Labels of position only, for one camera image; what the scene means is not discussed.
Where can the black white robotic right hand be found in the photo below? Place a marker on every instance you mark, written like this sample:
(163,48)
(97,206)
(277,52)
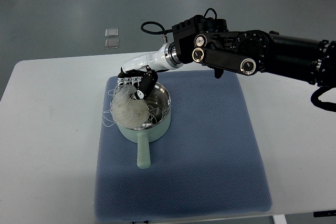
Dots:
(142,71)

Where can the white vermicelli nest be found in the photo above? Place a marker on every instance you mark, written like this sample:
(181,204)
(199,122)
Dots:
(127,112)

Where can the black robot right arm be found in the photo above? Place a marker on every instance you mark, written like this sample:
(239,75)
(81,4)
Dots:
(207,41)

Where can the mint green steel pot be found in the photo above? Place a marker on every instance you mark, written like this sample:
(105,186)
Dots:
(145,135)

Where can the lower metal floor plate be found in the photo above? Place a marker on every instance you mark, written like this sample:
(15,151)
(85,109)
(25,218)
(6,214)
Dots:
(112,43)

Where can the metal floor plate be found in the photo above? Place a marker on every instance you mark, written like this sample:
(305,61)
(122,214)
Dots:
(112,43)
(111,32)

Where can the upper metal floor plate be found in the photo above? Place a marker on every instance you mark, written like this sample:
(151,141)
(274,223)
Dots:
(111,32)

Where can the blue textured mat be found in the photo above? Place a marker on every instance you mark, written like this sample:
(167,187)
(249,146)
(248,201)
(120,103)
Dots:
(208,162)

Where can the wire steaming rack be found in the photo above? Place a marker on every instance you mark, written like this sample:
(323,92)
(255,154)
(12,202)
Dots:
(156,112)

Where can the black bracket at table edge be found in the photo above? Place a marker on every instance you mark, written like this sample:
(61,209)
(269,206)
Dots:
(320,214)

